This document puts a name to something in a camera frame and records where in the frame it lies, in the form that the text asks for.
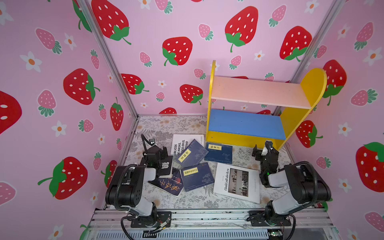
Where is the white book black spanish text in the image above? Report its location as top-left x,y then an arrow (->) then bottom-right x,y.
171,134 -> 205,156

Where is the navy book by shelf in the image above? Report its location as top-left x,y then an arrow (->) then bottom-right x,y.
204,143 -> 233,164

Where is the white Chokladfabriken photo book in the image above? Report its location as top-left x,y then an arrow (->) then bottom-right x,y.
214,163 -> 261,204

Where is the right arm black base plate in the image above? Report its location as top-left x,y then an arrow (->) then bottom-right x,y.
246,210 -> 292,227

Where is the aluminium front rail frame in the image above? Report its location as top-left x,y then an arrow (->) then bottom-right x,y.
85,208 -> 341,240

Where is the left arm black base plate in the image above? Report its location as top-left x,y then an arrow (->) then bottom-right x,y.
131,211 -> 172,228

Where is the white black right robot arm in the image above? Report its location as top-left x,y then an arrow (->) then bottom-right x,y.
247,141 -> 332,226

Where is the navy book yellow label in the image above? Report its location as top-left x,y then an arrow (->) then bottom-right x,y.
176,140 -> 209,168
180,163 -> 215,192

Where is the yellow pink blue bookshelf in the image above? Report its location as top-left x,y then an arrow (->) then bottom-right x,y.
206,65 -> 327,149

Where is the black book white chinese title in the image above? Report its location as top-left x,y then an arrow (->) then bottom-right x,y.
157,156 -> 173,179

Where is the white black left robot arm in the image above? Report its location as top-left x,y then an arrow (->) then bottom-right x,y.
105,145 -> 172,225

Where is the navy book lower yellow label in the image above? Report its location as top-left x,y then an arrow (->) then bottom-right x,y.
180,163 -> 215,192

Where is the dark book orange calligraphy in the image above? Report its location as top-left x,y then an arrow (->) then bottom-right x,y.
148,168 -> 184,197

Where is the navy book upper yellow label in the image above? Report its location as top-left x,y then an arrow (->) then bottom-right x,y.
176,140 -> 209,168

